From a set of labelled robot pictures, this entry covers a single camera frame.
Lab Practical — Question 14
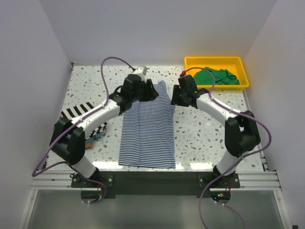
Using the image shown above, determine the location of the blue white striped tank top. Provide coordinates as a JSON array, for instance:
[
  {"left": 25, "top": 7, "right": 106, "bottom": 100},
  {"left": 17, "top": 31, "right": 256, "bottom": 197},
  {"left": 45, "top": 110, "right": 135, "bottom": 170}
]
[{"left": 118, "top": 81, "right": 176, "bottom": 168}]

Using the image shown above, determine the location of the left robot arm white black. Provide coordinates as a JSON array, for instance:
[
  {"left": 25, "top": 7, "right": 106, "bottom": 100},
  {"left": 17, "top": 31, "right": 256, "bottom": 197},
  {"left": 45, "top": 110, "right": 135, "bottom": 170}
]
[{"left": 50, "top": 74, "right": 158, "bottom": 187}]

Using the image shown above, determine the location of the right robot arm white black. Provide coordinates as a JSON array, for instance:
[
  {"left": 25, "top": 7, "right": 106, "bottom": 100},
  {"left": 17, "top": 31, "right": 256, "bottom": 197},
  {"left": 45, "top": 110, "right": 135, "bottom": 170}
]
[{"left": 172, "top": 75, "right": 261, "bottom": 187}]

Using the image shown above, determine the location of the green tank top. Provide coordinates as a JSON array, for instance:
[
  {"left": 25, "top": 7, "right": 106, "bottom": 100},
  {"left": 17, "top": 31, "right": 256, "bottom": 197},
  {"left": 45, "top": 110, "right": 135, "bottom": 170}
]
[{"left": 193, "top": 67, "right": 240, "bottom": 85}]

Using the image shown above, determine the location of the light blue folded tank top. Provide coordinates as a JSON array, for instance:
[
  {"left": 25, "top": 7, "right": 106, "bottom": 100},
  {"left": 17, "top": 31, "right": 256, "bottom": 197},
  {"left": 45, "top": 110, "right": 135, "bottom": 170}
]
[{"left": 88, "top": 133, "right": 102, "bottom": 142}]

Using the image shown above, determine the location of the black white wide-striped tank top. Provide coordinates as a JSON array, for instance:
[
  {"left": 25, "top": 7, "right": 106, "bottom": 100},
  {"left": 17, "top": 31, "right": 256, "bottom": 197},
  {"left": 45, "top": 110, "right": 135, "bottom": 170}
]
[{"left": 60, "top": 102, "right": 108, "bottom": 141}]

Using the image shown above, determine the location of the tan folded tank top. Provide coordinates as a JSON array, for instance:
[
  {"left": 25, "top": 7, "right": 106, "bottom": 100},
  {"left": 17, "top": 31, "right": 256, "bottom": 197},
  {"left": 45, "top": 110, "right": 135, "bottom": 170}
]
[{"left": 85, "top": 141, "right": 94, "bottom": 149}]

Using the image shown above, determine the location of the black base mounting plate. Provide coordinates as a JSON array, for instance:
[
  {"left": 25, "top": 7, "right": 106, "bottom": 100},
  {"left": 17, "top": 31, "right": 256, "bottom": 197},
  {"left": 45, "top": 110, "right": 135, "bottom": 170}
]
[{"left": 71, "top": 170, "right": 241, "bottom": 199}]

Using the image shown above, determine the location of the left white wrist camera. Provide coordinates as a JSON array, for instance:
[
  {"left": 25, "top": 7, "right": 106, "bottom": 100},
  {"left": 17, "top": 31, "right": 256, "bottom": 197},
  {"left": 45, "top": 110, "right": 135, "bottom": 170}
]
[{"left": 132, "top": 66, "right": 147, "bottom": 82}]

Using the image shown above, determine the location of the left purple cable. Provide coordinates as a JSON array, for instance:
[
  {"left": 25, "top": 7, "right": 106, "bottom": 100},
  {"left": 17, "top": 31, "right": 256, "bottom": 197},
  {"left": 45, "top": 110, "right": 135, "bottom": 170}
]
[{"left": 31, "top": 56, "right": 136, "bottom": 206}]

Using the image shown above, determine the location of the purple cable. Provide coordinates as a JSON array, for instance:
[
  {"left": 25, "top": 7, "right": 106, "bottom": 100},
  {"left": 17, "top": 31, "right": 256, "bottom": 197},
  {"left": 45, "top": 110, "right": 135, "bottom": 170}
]
[
  {"left": 31, "top": 56, "right": 136, "bottom": 206},
  {"left": 184, "top": 67, "right": 272, "bottom": 229}
]

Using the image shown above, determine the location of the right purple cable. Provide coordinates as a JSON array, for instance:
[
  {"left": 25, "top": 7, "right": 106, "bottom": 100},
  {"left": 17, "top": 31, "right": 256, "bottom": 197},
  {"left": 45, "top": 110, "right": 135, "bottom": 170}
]
[{"left": 184, "top": 67, "right": 272, "bottom": 229}]

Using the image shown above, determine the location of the aluminium frame rail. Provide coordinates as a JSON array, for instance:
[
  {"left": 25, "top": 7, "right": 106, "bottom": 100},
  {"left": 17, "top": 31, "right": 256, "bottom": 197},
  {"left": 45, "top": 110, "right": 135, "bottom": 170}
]
[{"left": 30, "top": 171, "right": 282, "bottom": 191}]

